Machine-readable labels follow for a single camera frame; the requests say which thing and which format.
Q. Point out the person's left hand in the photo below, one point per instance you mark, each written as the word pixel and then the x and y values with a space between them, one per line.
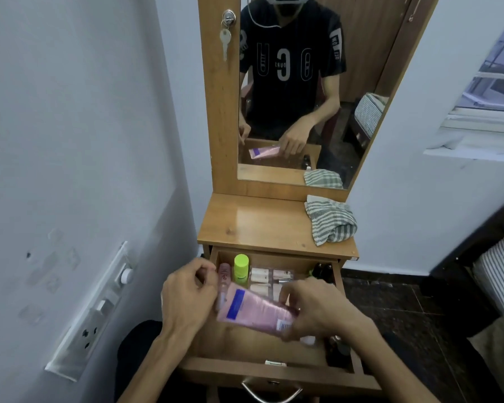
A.
pixel 184 302

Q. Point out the person's right hand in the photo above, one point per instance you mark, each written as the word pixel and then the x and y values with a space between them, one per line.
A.
pixel 325 312

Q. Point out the person's left fingers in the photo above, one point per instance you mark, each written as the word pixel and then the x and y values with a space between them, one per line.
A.
pixel 205 274

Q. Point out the person's right thumb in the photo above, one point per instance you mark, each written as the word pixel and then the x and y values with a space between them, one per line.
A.
pixel 293 331

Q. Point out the pink cosmetic tube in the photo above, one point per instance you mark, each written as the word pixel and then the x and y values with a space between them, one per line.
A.
pixel 252 308

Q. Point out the person's right forearm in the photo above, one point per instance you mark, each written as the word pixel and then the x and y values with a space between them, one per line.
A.
pixel 386 365

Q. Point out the person's left forearm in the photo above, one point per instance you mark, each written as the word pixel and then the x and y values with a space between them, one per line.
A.
pixel 157 369

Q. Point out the slim pink lip gloss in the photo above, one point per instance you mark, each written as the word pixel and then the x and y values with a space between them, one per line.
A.
pixel 224 274

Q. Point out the green capped bottle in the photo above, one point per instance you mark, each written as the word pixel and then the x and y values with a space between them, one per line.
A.
pixel 241 266

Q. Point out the metal drawer lock latch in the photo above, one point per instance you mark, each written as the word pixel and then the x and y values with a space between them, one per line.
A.
pixel 275 363

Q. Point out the small dark jar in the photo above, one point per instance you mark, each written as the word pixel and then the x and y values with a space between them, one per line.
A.
pixel 340 346

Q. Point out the wooden drawer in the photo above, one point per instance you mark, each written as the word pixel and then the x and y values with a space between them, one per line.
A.
pixel 243 344

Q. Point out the small cream cosmetic tube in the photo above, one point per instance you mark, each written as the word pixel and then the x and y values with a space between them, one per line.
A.
pixel 259 274
pixel 282 274

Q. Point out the dark glass bottle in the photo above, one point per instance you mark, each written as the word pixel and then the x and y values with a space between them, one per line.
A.
pixel 322 272

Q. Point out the wooden dressing table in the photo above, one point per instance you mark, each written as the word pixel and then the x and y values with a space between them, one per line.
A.
pixel 256 224

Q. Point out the person's black trousers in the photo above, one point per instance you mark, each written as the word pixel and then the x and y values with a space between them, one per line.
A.
pixel 138 352

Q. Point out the green striped cloth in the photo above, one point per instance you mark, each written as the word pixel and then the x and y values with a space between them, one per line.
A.
pixel 329 222

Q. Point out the beige blanket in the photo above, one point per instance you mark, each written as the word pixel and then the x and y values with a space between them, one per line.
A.
pixel 502 356

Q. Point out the striped bed mattress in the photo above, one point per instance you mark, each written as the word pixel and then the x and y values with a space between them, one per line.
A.
pixel 499 272

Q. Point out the silver key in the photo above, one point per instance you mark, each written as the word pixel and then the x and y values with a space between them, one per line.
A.
pixel 225 39

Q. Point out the metal cabinet lock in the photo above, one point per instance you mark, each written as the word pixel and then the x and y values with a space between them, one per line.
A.
pixel 229 17

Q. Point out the tall mirror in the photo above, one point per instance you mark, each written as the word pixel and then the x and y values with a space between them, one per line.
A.
pixel 361 50

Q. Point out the white wall switchboard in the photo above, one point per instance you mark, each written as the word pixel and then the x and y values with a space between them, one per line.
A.
pixel 90 318

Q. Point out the window with white frame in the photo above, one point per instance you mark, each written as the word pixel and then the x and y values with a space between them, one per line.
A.
pixel 483 100

